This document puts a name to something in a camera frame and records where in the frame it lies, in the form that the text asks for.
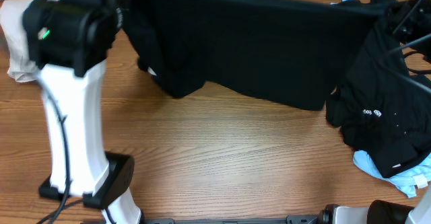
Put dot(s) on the light blue t-shirt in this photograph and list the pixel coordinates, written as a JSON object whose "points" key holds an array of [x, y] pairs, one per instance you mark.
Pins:
{"points": [[394, 173]]}

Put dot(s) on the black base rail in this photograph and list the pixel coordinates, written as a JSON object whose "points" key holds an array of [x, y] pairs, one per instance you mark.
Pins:
{"points": [[290, 219]]}

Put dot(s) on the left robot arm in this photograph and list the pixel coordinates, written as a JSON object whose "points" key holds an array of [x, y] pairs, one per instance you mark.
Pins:
{"points": [[69, 42]]}

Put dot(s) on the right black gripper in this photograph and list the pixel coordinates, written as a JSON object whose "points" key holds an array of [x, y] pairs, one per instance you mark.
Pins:
{"points": [[403, 35]]}

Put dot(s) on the folded beige shorts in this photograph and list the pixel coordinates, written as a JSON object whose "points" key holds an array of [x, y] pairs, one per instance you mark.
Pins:
{"points": [[21, 68]]}

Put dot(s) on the black garment with white logo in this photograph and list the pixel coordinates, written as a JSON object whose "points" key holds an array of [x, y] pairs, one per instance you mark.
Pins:
{"points": [[380, 109]]}

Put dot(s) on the black t-shirt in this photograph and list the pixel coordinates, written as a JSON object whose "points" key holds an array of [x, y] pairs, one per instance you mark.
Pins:
{"points": [[286, 51]]}

